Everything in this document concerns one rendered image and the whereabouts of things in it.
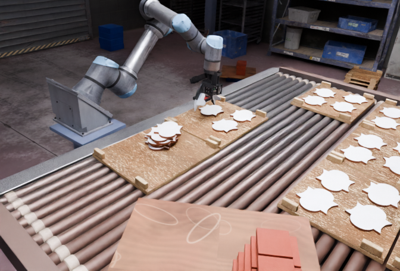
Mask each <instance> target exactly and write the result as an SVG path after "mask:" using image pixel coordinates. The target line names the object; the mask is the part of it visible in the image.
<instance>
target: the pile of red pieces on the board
mask: <svg viewBox="0 0 400 271"><path fill-rule="evenodd" d="M232 271H302V269H301V261H300V256H299V250H298V243H297V238H296V237H295V236H289V231H286V230H276V229H265V228H257V229H256V236H251V244H245V250H244V252H240V251H239V252H238V256H237V259H233V267H232Z"/></svg>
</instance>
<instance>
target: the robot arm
mask: <svg viewBox="0 0 400 271"><path fill-rule="evenodd" d="M139 11H140V14H141V15H142V17H143V18H144V19H145V20H146V24H145V25H144V27H145V31H144V32H143V34H142V36H141V37H140V39H139V40H138V42H137V44H136V45H135V47H134V48H133V50H132V52H131V53H130V55H129V57H128V58H127V60H126V62H125V63H124V64H123V66H121V67H119V65H118V64H117V63H115V62H113V61H112V60H109V59H107V58H105V57H102V56H98V57H96V58H95V60H94V61H93V63H92V65H91V66H90V68H89V70H88V71H87V73H86V74H85V76H84V77H83V79H82V80H81V81H80V82H79V83H77V84H76V85H75V86H73V87H72V89H73V90H75V91H79V93H80V94H82V95H83V96H85V97H86V98H88V99H89V100H91V101H92V102H94V103H96V104H97V105H100V103H101V98H102V94H103V91H104V90H105V88H107V89H108V90H109V91H111V92H112V93H114V94H115V95H116V96H119V97H120V98H128V97H130V96H131V95H133V94H134V92H135V91H136V89H137V84H136V80H137V79H138V78H137V73H138V71H139V70H140V68H141V66H142V65H143V63H144V62H145V60H146V58H147V57H148V55H149V53H150V52H151V50H152V49H153V47H154V45H155V44H156V42H157V40H158V39H160V38H163V37H165V36H167V35H168V34H170V33H171V31H172V30H174V31H175V32H177V33H178V34H180V35H181V36H182V38H183V39H184V40H185V41H186V44H187V47H188V48H189V49H191V50H192V51H194V52H198V53H201V54H204V55H205V60H204V74H201V75H199V76H194V77H192V78H191V79H189V80H190V83H193V84H194V83H198V82H199V81H201V80H203V81H202V83H201V85H200V87H199V88H198V90H197V92H196V96H195V104H194V111H196V109H197V108H198V105H202V106H204V105H205V104H206V102H205V100H204V98H205V94H208V95H209V96H210V98H211V102H212V103H213V104H214V105H215V101H216V100H221V98H220V97H219V96H218V95H220V94H221V93H222V87H223V84H222V83H219V78H220V76H221V75H222V72H220V71H219V69H220V61H221V52H222V48H223V38H222V37H220V36H216V35H209V36H207V38H205V37H203V36H202V35H201V33H200V32H199V31H198V29H197V28H196V27H195V26H194V25H193V23H192V22H191V21H190V19H189V18H188V17H187V16H186V15H185V14H178V13H175V12H174V11H172V10H170V9H169V8H167V7H165V6H163V5H161V4H160V2H159V1H158V0H141V2H140V4H139ZM220 88H221V91H220Z"/></svg>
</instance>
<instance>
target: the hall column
mask: <svg viewBox="0 0 400 271"><path fill-rule="evenodd" d="M216 8H217V0H205V17H204V23H205V33H204V37H205V38H207V36H209V35H213V32H215V17H216Z"/></svg>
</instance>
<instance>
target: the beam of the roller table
mask: <svg viewBox="0 0 400 271"><path fill-rule="evenodd" d="M278 72H279V69H278V68H274V67H272V68H270V69H267V70H264V71H262V72H260V73H257V74H255V75H253V76H250V77H247V78H246V79H243V80H240V81H238V82H236V83H233V84H231V85H229V86H226V87H224V88H222V93H221V94H220V96H224V97H225V96H228V95H230V94H232V93H234V92H237V91H239V90H241V89H243V88H246V87H248V86H250V85H253V84H254V83H257V82H259V81H261V80H264V79H266V78H268V77H270V76H272V75H275V74H276V73H278ZM194 104H195V100H193V101H190V102H187V103H185V104H183V105H180V106H178V107H176V108H173V109H170V110H168V111H166V112H163V113H161V114H159V115H156V116H153V117H151V118H149V119H146V120H144V121H142V122H139V123H136V124H134V125H132V126H129V127H127V128H125V129H122V130H119V131H118V132H115V133H112V134H110V135H108V136H105V137H103V138H101V139H98V140H96V141H93V142H91V143H89V144H86V145H84V146H82V147H79V148H76V149H74V150H72V151H69V152H67V153H65V154H62V155H59V156H57V157H55V158H52V159H50V160H48V161H45V162H43V163H40V164H38V165H35V166H33V167H31V168H28V169H26V170H23V171H21V172H18V173H16V174H14V175H11V176H8V177H6V178H4V179H1V180H0V197H1V196H4V194H6V193H8V192H10V191H15V190H17V189H20V188H22V187H24V186H26V185H28V184H30V183H33V182H35V181H37V180H39V179H42V178H44V177H46V176H49V175H51V174H53V173H55V172H58V171H60V170H62V169H64V168H66V167H68V166H71V165H73V164H76V163H78V162H80V161H82V160H84V159H87V158H89V157H91V156H93V155H92V153H94V149H95V148H98V149H103V148H106V147H108V146H110V145H113V144H115V143H117V142H120V141H122V140H124V139H127V138H129V137H131V136H133V135H136V134H138V133H141V132H143V131H145V130H147V129H150V128H152V127H154V126H156V125H157V124H161V123H164V119H166V118H167V117H169V116H170V117H175V116H178V115H179V114H182V113H184V112H186V111H189V110H191V109H193V108H194Z"/></svg>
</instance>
